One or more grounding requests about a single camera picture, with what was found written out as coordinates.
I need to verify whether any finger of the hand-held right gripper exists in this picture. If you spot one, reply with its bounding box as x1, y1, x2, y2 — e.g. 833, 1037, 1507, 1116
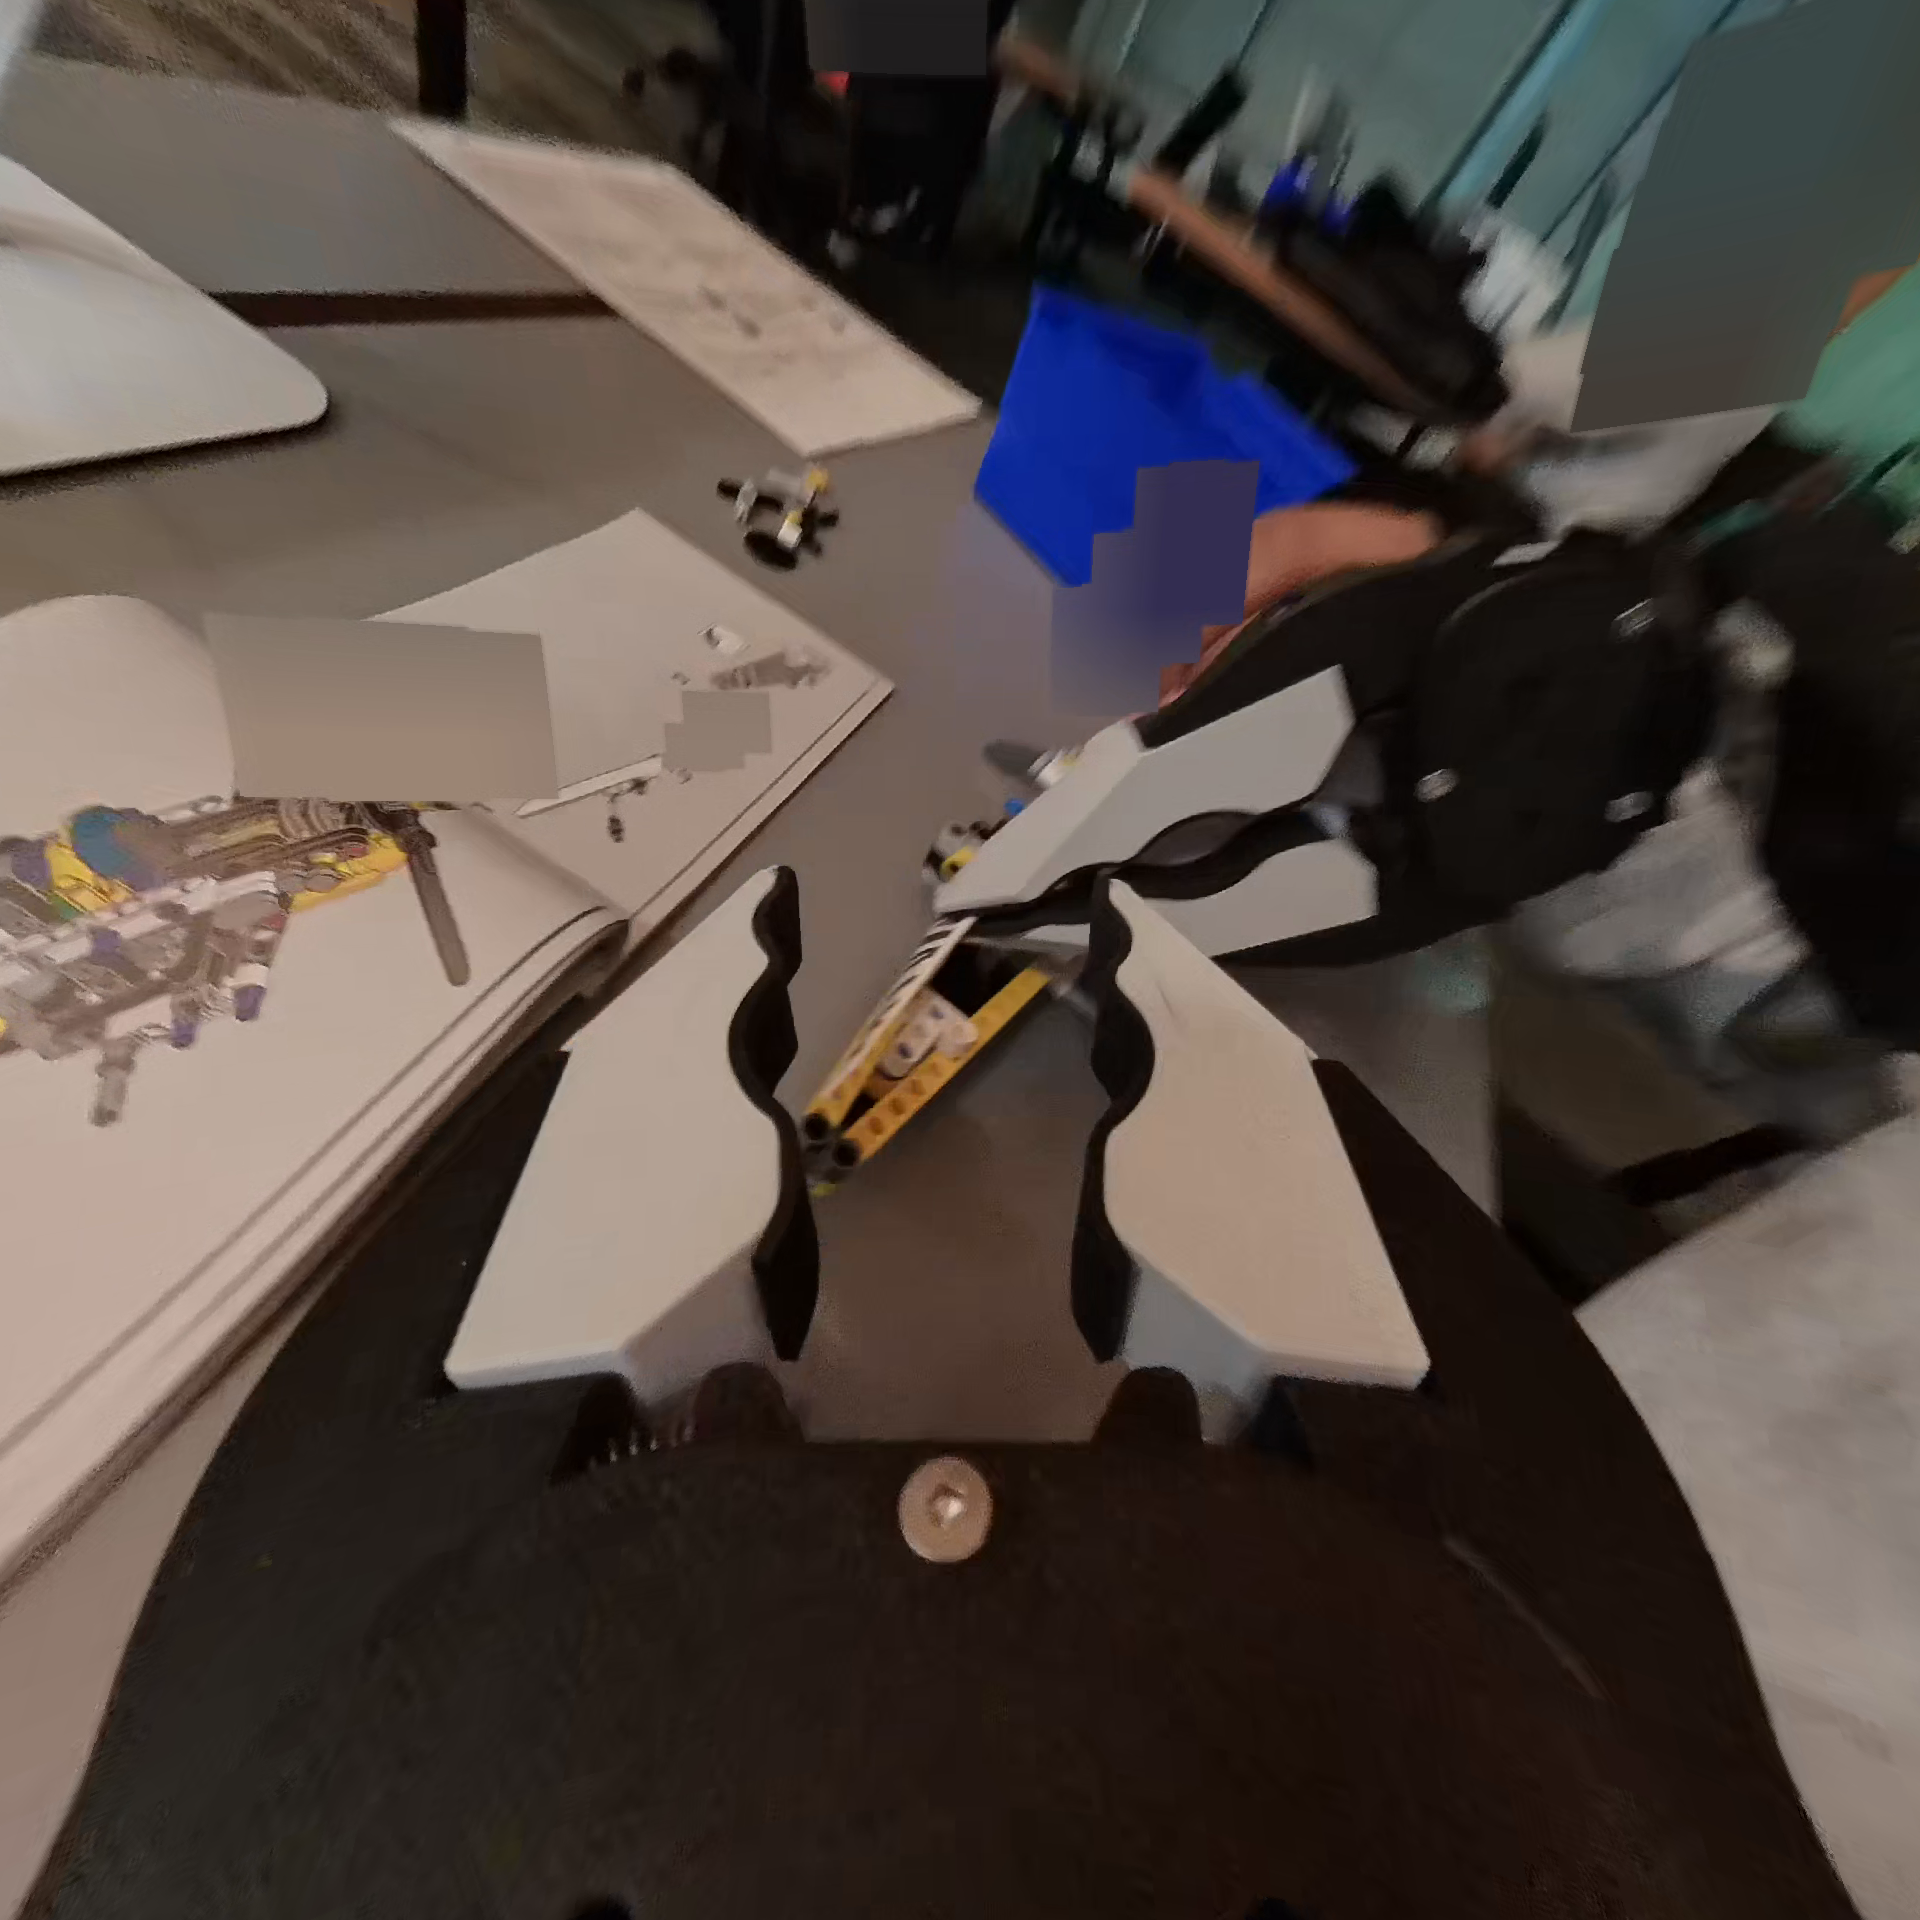
930, 665, 1364, 921
1119, 817, 1385, 964

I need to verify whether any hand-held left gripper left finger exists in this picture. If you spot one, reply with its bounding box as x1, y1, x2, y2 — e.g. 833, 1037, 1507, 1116
447, 865, 824, 1396

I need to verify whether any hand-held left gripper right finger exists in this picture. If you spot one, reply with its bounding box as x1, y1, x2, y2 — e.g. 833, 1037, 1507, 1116
1073, 881, 1432, 1419

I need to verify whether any lego helicopter model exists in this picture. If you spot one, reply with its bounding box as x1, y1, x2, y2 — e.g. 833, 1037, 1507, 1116
800, 744, 1098, 1199

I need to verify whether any zebra striped lego panel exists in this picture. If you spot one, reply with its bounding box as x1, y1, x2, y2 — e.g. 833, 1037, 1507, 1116
896, 915, 980, 1024

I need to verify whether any small black yellow lego assembly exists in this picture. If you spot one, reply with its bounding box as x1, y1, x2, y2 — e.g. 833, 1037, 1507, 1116
719, 461, 841, 571

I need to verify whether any person's right hand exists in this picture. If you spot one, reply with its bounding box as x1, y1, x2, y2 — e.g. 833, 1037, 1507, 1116
1241, 503, 1449, 640

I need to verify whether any open instruction booklet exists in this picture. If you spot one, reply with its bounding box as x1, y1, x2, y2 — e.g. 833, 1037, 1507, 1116
0, 507, 896, 1593

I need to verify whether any blue plastic bin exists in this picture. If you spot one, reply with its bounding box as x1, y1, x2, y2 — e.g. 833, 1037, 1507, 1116
976, 285, 1360, 587

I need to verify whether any closed instruction booklet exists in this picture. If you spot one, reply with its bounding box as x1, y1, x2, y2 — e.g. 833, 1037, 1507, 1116
393, 116, 985, 460

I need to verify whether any white rounded stand base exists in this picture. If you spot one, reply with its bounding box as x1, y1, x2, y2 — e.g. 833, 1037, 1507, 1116
0, 152, 329, 481

